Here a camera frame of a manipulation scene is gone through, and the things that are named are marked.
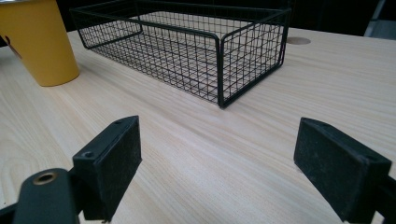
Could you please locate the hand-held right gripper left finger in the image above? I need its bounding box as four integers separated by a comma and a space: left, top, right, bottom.
72, 115, 143, 223

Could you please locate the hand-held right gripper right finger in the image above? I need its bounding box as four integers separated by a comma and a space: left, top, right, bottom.
293, 117, 393, 224

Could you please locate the yellow paper cup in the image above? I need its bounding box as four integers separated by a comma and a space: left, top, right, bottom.
0, 0, 81, 88

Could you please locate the grey metal stand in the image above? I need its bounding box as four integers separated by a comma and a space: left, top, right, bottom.
363, 0, 396, 41

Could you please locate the black wire mesh basket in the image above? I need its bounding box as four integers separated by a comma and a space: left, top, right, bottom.
69, 0, 292, 109

